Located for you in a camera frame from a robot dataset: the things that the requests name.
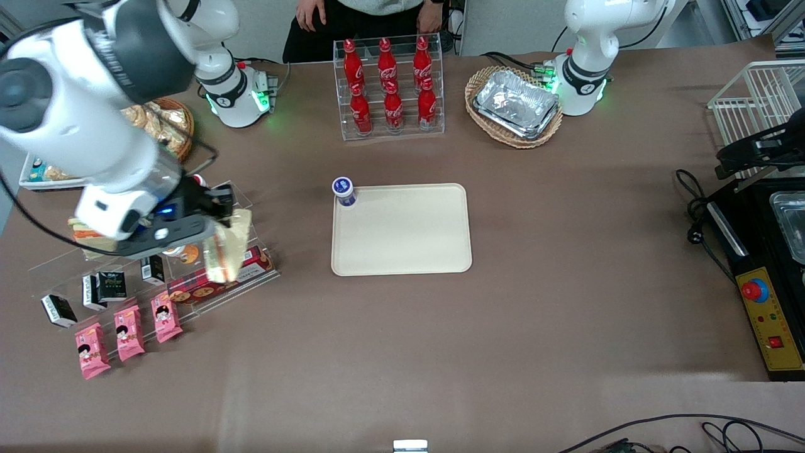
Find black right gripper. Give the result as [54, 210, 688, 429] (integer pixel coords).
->
[117, 177, 238, 257]

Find sandwich with orange filling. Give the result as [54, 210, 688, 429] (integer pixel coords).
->
[203, 209, 253, 284]

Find wrapped sandwich with pale bread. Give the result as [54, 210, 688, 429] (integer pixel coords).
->
[68, 217, 123, 260]

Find beige plastic tray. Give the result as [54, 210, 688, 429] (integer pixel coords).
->
[331, 183, 473, 277]

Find white rectangular plastic tray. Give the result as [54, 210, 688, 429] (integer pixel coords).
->
[19, 154, 86, 191]

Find aluminium foil tray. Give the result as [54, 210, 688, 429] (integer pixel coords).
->
[473, 69, 560, 140]

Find person right hand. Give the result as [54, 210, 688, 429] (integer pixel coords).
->
[297, 0, 328, 32]

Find person left hand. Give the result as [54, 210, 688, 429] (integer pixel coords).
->
[416, 1, 445, 35]

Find clear acrylic tiered stand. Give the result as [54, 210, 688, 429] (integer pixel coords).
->
[27, 180, 281, 362]

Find orange lid cup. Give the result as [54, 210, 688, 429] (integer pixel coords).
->
[165, 244, 200, 265]

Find brown wicker basket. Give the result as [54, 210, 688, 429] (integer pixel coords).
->
[123, 98, 195, 165]

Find red cookie box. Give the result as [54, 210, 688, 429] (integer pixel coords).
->
[167, 247, 275, 305]

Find pink snack pack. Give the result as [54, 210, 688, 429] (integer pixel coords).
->
[114, 305, 146, 362]
[151, 292, 184, 344]
[75, 323, 111, 380]

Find blue lid cup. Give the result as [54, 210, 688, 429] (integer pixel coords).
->
[332, 177, 358, 208]

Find black and white drink carton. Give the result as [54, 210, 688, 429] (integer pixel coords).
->
[41, 294, 78, 328]
[82, 275, 108, 311]

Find red cola bottle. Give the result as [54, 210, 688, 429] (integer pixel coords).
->
[343, 39, 365, 89]
[384, 82, 404, 133]
[377, 38, 398, 89]
[350, 83, 373, 135]
[418, 77, 437, 131]
[413, 36, 433, 86]

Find seated person in dark trousers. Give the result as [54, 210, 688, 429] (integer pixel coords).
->
[283, 0, 450, 64]

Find clear acrylic bottle rack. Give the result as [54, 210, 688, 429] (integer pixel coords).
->
[333, 34, 445, 142]

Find light wicker basket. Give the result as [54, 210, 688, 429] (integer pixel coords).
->
[465, 66, 564, 149]

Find black machine with yellow panel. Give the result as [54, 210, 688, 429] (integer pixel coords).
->
[704, 179, 805, 381]

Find black clamp device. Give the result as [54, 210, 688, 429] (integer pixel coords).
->
[715, 107, 805, 180]

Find clear glass dish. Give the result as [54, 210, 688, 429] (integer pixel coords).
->
[769, 192, 805, 265]

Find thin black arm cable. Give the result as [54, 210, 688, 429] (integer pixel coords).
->
[0, 135, 218, 255]

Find black power cable with plug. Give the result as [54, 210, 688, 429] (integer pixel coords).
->
[676, 169, 736, 284]

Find black cables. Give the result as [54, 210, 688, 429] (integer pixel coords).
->
[560, 413, 805, 453]

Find white wire rack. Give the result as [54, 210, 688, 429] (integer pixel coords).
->
[708, 60, 805, 180]

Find aluminium frame shelf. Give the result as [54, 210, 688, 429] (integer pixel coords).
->
[720, 0, 805, 51]

